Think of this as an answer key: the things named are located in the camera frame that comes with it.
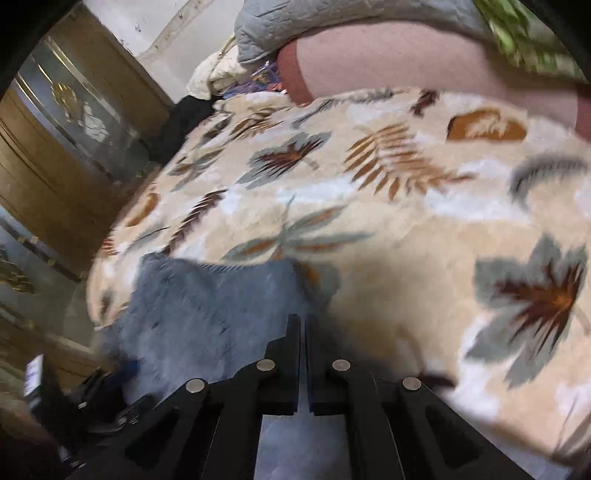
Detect cream leaf-print fleece blanket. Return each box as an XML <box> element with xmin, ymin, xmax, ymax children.
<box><xmin>85</xmin><ymin>88</ymin><xmax>591</xmax><ymax>472</ymax></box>

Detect colourful printed item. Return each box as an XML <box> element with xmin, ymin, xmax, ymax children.
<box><xmin>240</xmin><ymin>62</ymin><xmax>289</xmax><ymax>95</ymax></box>

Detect grey quilted pillow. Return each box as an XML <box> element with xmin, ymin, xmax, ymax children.
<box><xmin>233</xmin><ymin>0</ymin><xmax>492</xmax><ymax>65</ymax></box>

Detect cream bed headboard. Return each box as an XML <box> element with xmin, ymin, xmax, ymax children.
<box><xmin>136</xmin><ymin>0</ymin><xmax>243</xmax><ymax>100</ymax></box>

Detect green printed cloth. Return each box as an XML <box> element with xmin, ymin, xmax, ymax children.
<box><xmin>473</xmin><ymin>0</ymin><xmax>589</xmax><ymax>86</ymax></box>

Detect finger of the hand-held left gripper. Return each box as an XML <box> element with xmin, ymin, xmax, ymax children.
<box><xmin>76</xmin><ymin>367</ymin><xmax>155</xmax><ymax>437</ymax></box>

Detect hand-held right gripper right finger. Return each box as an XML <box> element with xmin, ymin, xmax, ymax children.
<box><xmin>304</xmin><ymin>318</ymin><xmax>522</xmax><ymax>480</ymax></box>

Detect dark cloth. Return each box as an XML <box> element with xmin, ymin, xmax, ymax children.
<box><xmin>150</xmin><ymin>95</ymin><xmax>218</xmax><ymax>164</ymax></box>

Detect blue-grey denim pants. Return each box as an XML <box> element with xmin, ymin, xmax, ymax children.
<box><xmin>104</xmin><ymin>253</ymin><xmax>335</xmax><ymax>416</ymax></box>

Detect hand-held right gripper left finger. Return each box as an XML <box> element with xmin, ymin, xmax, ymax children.
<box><xmin>74</xmin><ymin>315</ymin><xmax>301</xmax><ymax>480</ymax></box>

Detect wooden wardrobe with mirror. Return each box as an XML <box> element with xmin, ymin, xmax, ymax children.
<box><xmin>0</xmin><ymin>14</ymin><xmax>174</xmax><ymax>402</ymax></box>

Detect cream white cloth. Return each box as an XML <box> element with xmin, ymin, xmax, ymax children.
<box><xmin>186</xmin><ymin>48</ymin><xmax>252</xmax><ymax>100</ymax></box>

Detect pink bed sheet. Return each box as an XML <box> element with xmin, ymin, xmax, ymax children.
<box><xmin>276</xmin><ymin>23</ymin><xmax>591</xmax><ymax>139</ymax></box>

